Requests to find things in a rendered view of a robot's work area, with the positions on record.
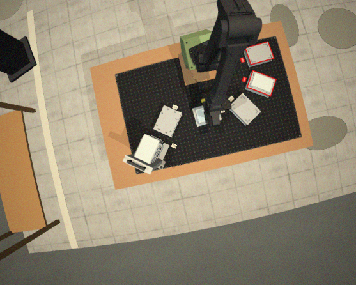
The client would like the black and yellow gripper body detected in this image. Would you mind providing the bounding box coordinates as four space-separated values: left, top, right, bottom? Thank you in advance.
203 98 209 124

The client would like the grey shelf rack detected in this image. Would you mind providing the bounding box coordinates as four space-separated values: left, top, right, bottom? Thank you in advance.
127 143 169 171

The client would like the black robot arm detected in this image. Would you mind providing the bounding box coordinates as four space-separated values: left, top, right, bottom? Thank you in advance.
189 0 262 127

